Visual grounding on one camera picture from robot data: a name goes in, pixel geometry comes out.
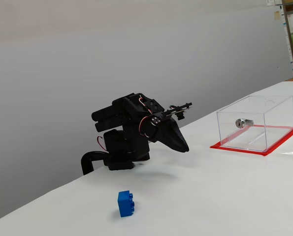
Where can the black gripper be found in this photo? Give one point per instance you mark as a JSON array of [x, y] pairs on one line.
[[166, 131]]

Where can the blue lego brick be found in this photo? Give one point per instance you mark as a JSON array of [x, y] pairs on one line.
[[124, 205]]

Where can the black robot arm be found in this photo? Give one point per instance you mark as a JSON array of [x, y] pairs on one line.
[[126, 137]]

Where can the transparent plastic box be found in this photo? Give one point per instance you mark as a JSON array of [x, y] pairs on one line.
[[271, 115]]

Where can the red tape rectangle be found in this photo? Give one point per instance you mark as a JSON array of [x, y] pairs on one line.
[[237, 150]]

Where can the silver cylinder lock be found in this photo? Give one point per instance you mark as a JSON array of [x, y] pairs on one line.
[[242, 123]]

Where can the black table clamp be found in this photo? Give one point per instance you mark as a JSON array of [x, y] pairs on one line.
[[86, 162]]

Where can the beige paper note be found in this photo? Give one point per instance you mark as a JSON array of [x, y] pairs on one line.
[[276, 15]]

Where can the white paper sheet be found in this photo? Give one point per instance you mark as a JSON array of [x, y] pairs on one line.
[[274, 2]]

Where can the black gripper camera mount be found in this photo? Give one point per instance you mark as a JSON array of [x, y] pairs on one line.
[[180, 115]]

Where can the grey metal shelf frame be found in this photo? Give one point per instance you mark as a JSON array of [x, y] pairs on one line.
[[287, 29]]

